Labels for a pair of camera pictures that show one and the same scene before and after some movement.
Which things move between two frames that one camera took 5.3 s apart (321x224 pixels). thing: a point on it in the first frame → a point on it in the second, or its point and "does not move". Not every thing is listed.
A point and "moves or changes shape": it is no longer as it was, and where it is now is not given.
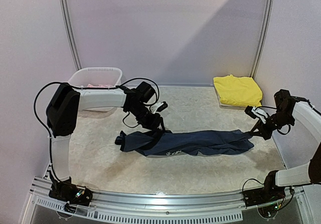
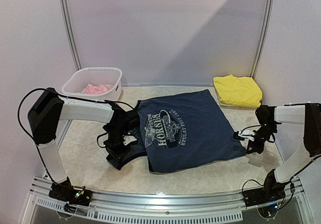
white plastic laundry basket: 97,77 does not move
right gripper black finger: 259,129 → 251,148
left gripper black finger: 160,120 → 118,161
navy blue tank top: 149,143 moves or changes shape
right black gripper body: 262,127 → 253,145
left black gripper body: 146,121 → 113,144
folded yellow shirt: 238,91 does not move
